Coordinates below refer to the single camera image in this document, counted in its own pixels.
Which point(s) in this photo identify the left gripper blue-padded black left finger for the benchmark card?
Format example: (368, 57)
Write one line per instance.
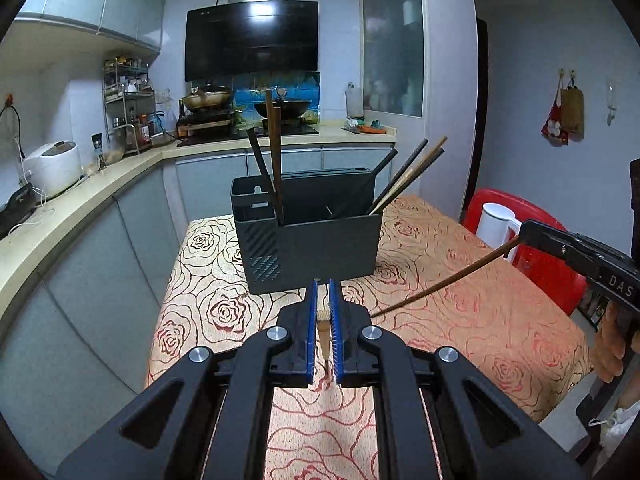
(281, 356)

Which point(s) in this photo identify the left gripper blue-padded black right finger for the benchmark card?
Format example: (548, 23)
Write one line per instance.
(405, 382)

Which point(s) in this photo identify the black brown chopstick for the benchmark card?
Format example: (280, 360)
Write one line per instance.
(412, 175)

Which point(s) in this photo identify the dark brown short chopstick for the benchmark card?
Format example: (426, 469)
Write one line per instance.
(260, 161)

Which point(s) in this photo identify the dark wooden chopstick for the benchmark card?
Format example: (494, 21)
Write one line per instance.
(378, 161)

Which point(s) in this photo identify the thin black chopstick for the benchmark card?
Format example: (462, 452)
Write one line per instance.
(399, 174)

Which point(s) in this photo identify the light bamboo chopstick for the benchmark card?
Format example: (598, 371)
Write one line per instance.
(439, 144)

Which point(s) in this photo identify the long reddish brown chopstick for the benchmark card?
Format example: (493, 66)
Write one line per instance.
(269, 101)

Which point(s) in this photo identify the person's right hand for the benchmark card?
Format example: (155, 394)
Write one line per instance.
(609, 346)

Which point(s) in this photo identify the rose patterned tablecloth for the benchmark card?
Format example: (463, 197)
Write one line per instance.
(501, 322)

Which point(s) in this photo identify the dark green utensil holder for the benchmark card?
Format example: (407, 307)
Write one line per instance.
(328, 231)

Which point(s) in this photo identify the white electric kettle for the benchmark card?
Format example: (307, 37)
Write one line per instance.
(498, 224)

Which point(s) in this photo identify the hanging red cloth decoration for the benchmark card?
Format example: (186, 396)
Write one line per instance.
(566, 119)

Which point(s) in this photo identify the white plastic bottle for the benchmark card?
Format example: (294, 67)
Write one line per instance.
(354, 101)

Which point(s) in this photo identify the wok on stove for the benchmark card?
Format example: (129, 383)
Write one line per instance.
(206, 97)

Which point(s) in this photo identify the metal spice rack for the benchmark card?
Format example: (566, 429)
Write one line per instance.
(129, 101)

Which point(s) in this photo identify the white rice cooker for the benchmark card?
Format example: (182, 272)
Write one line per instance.
(53, 168)

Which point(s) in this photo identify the black device on counter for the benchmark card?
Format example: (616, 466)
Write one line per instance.
(18, 209)

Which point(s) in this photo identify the black range hood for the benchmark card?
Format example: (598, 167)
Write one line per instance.
(251, 37)

